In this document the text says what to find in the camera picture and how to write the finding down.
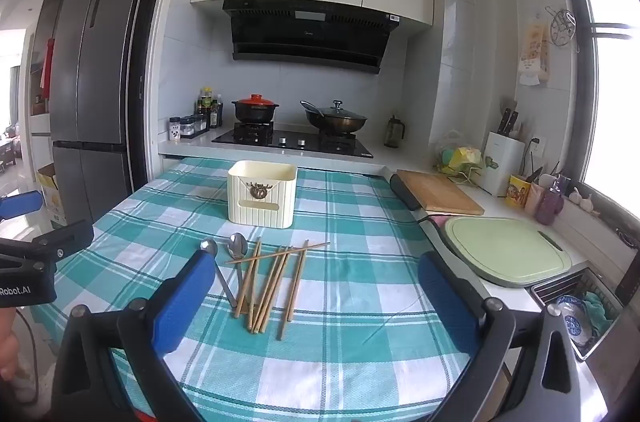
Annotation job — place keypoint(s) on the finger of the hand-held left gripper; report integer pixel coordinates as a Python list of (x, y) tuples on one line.
[(65, 239), (20, 203)]

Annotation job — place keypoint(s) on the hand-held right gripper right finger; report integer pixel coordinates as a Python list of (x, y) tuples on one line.
[(446, 299)]

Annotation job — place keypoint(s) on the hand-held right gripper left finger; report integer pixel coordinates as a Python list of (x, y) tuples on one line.
[(184, 302)]

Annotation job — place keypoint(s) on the metal spoon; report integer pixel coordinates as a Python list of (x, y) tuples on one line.
[(209, 247), (237, 244)]

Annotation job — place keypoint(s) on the pile of wooden chopsticks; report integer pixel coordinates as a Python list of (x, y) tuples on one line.
[(270, 282)]

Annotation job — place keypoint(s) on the cream ribbed utensil holder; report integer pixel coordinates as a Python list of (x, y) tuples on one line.
[(262, 197)]

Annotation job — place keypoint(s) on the person's left hand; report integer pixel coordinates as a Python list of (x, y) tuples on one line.
[(7, 342)]

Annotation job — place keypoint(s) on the cardboard box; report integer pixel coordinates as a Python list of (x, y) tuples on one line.
[(52, 197)]

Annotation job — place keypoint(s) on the green cutting board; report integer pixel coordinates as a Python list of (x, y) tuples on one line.
[(505, 249)]

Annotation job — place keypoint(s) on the pink mat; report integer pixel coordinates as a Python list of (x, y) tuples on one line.
[(436, 220)]

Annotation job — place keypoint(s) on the teal checked tablecloth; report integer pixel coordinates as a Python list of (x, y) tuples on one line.
[(350, 312)]

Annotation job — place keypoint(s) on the wooden cutting board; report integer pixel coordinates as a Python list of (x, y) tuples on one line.
[(440, 192)]

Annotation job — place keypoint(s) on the black padded bar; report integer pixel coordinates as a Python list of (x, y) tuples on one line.
[(405, 192)]

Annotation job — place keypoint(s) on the yellow printed cup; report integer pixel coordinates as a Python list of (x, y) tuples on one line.
[(516, 192)]

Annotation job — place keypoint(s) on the blue white bowl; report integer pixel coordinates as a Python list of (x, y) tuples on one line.
[(575, 319)]

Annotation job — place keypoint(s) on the pink cup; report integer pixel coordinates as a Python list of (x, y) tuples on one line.
[(533, 199)]

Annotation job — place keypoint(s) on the red hanging ornament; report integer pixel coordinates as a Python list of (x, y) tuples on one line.
[(48, 67)]

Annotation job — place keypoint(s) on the purple soap bottle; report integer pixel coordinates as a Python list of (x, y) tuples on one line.
[(549, 204)]

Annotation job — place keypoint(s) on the bag of yellow green sponges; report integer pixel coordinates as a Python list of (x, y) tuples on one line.
[(457, 157)]

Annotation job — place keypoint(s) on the white knife block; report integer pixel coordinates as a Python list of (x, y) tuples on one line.
[(500, 165)]

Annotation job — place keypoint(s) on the grey refrigerator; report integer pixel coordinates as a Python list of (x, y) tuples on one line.
[(100, 77)]

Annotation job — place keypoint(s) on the teal dish cloth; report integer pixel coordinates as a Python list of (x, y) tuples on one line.
[(600, 309)]

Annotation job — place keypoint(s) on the white label spice jar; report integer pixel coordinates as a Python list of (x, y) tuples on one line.
[(174, 128)]

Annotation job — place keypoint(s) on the sink dish rack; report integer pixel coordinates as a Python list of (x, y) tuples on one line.
[(607, 297)]

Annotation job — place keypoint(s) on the garlic bulbs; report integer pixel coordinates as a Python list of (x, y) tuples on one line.
[(585, 199)]

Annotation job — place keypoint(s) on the rack of spice jars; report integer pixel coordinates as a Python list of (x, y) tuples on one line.
[(194, 126)]

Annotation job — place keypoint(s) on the dark glass pitcher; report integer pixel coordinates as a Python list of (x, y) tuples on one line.
[(394, 133)]

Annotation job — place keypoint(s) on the dark sauce bottle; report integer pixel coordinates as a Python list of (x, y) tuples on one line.
[(216, 115), (204, 102)]

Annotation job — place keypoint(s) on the black gas stove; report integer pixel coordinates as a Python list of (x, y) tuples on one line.
[(295, 142)]

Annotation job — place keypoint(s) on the black clay pot red lid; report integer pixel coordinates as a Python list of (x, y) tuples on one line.
[(255, 108)]

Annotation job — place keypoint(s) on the wok with glass lid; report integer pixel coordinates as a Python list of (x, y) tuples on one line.
[(335, 118)]

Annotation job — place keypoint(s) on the window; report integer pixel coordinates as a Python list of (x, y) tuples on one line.
[(607, 102)]

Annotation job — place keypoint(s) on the hanging printed pouch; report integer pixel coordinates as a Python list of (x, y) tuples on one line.
[(534, 50)]

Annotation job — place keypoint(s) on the black range hood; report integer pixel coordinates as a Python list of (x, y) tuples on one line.
[(310, 35)]

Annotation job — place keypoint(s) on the metal steamer rack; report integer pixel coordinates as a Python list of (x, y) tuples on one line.
[(562, 27)]

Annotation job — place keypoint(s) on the white wall socket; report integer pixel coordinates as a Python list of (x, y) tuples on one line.
[(537, 147)]

